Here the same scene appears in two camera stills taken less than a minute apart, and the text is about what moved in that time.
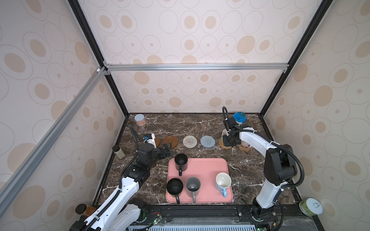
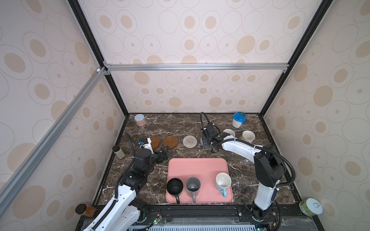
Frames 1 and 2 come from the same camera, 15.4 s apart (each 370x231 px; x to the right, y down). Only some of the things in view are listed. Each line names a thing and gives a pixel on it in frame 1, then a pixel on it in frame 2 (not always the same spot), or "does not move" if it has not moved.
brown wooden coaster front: (172, 139) does not move
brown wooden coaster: (157, 141) does not move
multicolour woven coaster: (190, 141) does not move
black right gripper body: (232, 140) -> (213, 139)
